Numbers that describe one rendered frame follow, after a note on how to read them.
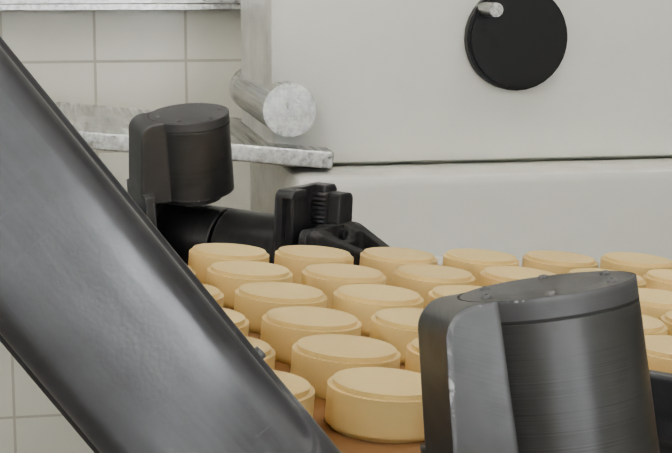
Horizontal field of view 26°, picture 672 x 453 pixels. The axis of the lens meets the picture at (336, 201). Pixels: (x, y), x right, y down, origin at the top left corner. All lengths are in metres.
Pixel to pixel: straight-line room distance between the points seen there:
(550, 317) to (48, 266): 0.15
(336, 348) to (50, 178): 0.27
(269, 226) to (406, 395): 0.43
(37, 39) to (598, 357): 2.86
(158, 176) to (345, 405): 0.45
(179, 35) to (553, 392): 2.85
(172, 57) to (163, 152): 2.26
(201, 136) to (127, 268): 0.59
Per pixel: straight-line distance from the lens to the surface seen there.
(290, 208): 0.99
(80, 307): 0.42
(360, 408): 0.59
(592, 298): 0.45
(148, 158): 1.01
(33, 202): 0.42
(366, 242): 1.01
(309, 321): 0.72
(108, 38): 3.26
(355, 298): 0.78
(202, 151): 1.01
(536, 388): 0.45
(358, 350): 0.66
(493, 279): 0.88
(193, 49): 3.27
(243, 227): 1.01
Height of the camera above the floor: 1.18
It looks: 9 degrees down
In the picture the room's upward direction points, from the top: straight up
